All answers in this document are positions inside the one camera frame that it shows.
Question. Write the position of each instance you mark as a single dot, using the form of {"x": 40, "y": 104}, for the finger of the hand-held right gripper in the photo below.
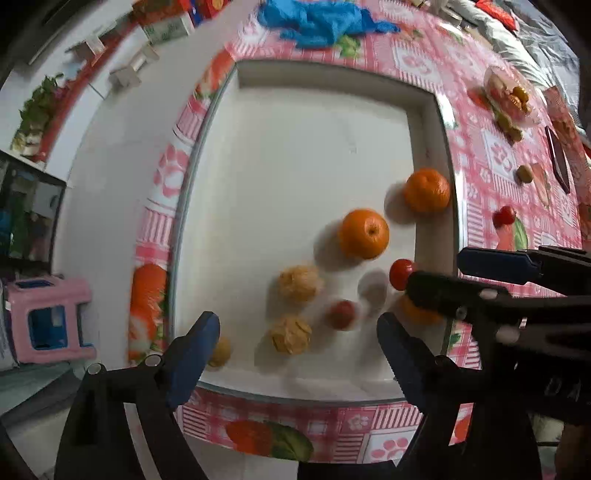
{"x": 443, "y": 290}
{"x": 498, "y": 265}

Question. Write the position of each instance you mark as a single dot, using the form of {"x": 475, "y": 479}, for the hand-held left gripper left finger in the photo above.
{"x": 194, "y": 360}

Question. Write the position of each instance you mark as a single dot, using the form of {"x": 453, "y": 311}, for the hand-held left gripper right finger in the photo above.
{"x": 401, "y": 355}

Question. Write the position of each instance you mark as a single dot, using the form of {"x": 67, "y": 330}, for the small yellow round fruit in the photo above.
{"x": 220, "y": 353}

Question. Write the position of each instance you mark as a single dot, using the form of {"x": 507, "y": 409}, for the small orange citrus fruit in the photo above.
{"x": 413, "y": 314}

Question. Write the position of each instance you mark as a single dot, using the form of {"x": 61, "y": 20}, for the red cherry tomato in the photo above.
{"x": 504, "y": 216}
{"x": 341, "y": 314}
{"x": 400, "y": 273}

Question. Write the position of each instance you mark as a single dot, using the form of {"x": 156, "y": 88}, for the large smooth orange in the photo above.
{"x": 364, "y": 233}

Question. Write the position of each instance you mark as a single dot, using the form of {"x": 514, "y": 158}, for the walnut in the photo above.
{"x": 299, "y": 282}
{"x": 291, "y": 334}

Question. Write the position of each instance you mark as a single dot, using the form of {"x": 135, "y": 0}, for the orange mandarin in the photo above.
{"x": 427, "y": 190}

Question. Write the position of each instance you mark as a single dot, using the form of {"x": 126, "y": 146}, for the white square tray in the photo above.
{"x": 277, "y": 184}

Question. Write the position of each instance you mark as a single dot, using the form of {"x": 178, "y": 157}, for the clear bag of fruits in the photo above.
{"x": 508, "y": 78}

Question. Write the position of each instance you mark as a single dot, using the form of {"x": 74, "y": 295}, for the olive green round fruit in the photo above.
{"x": 504, "y": 121}
{"x": 524, "y": 174}
{"x": 514, "y": 134}

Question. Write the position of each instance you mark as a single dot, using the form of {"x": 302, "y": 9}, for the dark smartphone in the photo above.
{"x": 557, "y": 159}

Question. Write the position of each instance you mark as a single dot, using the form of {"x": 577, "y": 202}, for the pink plastic stool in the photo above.
{"x": 46, "y": 290}

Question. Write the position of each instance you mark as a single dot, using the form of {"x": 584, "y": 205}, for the yellow kumquat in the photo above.
{"x": 521, "y": 95}

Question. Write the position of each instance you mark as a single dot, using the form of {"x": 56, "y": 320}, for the white printed sack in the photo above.
{"x": 7, "y": 332}

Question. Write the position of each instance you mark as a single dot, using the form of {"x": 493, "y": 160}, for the pink printed tablecloth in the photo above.
{"x": 461, "y": 69}

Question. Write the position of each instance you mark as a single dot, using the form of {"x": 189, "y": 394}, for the grey blanket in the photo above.
{"x": 531, "y": 46}

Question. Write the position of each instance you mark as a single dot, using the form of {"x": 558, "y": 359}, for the dark glass cabinet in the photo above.
{"x": 27, "y": 212}

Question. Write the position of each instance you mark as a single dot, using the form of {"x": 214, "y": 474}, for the red packet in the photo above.
{"x": 498, "y": 11}

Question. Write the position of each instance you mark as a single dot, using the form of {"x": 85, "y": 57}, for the green potted plant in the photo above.
{"x": 39, "y": 108}

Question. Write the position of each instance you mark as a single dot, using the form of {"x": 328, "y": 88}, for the blue cloth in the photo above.
{"x": 323, "y": 21}

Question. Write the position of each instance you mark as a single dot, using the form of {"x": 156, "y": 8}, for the green and white carton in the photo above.
{"x": 168, "y": 30}

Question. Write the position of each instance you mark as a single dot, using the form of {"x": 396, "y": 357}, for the red and green carton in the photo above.
{"x": 157, "y": 10}

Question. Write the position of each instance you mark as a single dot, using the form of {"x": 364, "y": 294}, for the blue and red carton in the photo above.
{"x": 210, "y": 8}

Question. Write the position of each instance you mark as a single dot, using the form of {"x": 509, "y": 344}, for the white cardboard bracket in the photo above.
{"x": 87, "y": 48}
{"x": 131, "y": 69}

